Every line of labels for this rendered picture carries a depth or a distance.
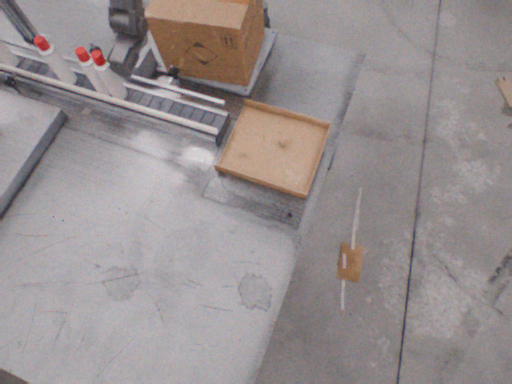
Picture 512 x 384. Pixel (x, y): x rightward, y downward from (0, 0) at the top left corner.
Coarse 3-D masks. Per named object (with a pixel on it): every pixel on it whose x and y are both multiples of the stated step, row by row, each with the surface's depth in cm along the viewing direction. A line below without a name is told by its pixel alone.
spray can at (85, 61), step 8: (80, 48) 123; (80, 56) 123; (88, 56) 125; (80, 64) 126; (88, 64) 126; (88, 72) 128; (96, 72) 129; (96, 80) 132; (96, 88) 136; (104, 88) 136
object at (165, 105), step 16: (32, 64) 149; (32, 80) 146; (80, 80) 144; (112, 96) 140; (128, 96) 140; (144, 96) 139; (176, 112) 135; (192, 112) 135; (208, 112) 134; (192, 128) 132
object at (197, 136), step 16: (16, 80) 148; (64, 96) 145; (80, 96) 141; (160, 96) 139; (112, 112) 141; (128, 112) 137; (224, 112) 134; (160, 128) 138; (176, 128) 133; (224, 128) 134; (208, 144) 134
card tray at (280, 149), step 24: (240, 120) 137; (264, 120) 137; (288, 120) 136; (312, 120) 133; (240, 144) 133; (264, 144) 133; (288, 144) 132; (312, 144) 131; (216, 168) 129; (240, 168) 129; (264, 168) 129; (288, 168) 128; (312, 168) 127; (288, 192) 124
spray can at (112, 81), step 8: (96, 56) 121; (96, 64) 124; (104, 64) 125; (104, 72) 126; (112, 72) 128; (104, 80) 129; (112, 80) 130; (120, 80) 133; (112, 88) 133; (120, 88) 134; (120, 96) 137
